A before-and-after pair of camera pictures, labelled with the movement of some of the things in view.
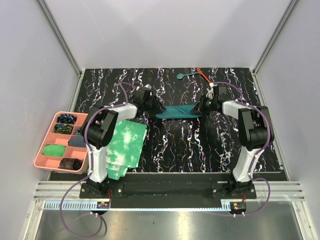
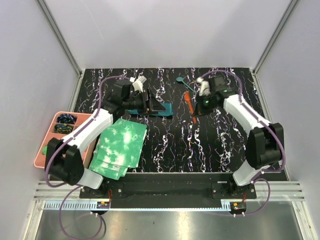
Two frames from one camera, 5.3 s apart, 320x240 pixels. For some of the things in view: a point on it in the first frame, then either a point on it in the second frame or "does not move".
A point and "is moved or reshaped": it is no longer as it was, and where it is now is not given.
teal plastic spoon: x=181 y=75 → x=180 y=79
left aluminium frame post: x=60 y=38 does not move
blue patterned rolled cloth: x=66 y=118 does not move
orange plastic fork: x=199 y=70 → x=187 y=98
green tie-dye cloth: x=124 y=151 does not move
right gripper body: x=207 y=105 does not move
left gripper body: x=150 y=106 does not move
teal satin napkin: x=181 y=111 is moved or reshaped
